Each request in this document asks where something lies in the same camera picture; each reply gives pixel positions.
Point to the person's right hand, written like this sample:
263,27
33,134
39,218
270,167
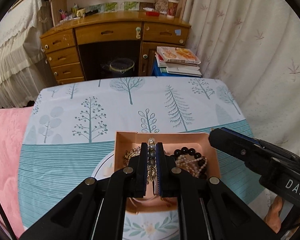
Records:
272,219

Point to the cream lace covered bed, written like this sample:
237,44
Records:
24,70

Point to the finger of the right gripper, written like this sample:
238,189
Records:
230,146
236,137

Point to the wooden desk with drawers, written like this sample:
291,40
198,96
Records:
88,34

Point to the pink quilted blanket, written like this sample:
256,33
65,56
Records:
13,124

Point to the wire waste basket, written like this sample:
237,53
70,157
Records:
122,65

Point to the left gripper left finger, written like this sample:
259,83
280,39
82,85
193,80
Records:
131,181

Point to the white floral curtain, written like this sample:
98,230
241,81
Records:
253,46

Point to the teal tree print tablecloth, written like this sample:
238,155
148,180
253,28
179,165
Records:
72,128

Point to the stack of books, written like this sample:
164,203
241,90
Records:
178,61

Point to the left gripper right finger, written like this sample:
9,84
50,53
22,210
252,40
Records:
172,181

